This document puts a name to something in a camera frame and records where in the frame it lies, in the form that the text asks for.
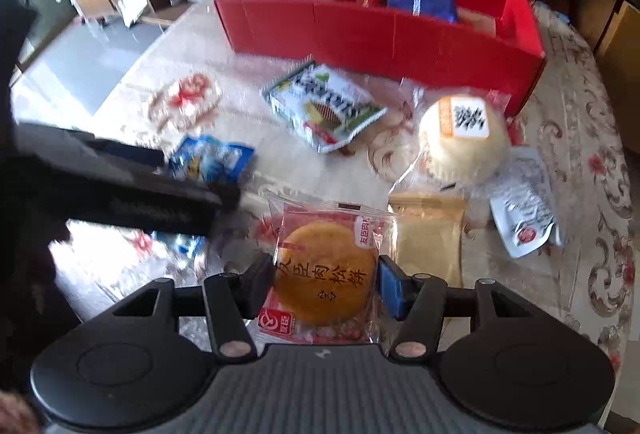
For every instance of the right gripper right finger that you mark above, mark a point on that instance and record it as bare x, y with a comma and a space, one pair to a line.
418, 304

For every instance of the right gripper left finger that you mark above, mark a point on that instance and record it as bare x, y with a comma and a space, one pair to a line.
231, 299

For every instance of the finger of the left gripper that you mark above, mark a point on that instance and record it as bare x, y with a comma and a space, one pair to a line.
125, 151

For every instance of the blue white candy packet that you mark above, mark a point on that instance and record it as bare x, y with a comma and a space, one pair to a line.
209, 160

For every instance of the gold snack packet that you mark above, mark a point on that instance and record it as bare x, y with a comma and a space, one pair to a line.
427, 235

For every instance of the meat floss cake packet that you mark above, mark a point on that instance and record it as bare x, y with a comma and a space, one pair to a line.
326, 260

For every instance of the white sauce packet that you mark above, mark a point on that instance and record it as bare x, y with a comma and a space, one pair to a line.
522, 203

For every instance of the white steamed cake packet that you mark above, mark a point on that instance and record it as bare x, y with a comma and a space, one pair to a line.
460, 138

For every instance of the green white wafer packet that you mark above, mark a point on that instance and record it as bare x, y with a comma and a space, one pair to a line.
322, 106

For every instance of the floral table cloth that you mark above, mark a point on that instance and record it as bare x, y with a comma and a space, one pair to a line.
588, 282

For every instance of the red cardboard box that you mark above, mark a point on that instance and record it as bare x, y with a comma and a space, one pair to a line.
395, 44

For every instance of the wooden side cabinet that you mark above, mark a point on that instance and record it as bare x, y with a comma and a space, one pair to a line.
618, 57

